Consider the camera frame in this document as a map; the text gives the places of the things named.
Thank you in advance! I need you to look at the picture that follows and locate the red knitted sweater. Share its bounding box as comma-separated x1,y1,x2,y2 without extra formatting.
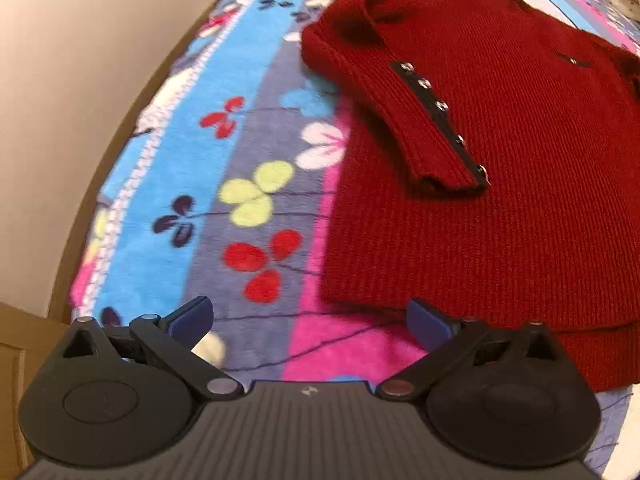
300,0,639,391

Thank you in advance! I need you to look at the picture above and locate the wooden bedside cabinet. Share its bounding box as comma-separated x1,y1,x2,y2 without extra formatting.
0,304,67,479

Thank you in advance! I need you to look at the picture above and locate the colourful floral bed blanket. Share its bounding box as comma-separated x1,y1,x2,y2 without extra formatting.
72,0,639,479

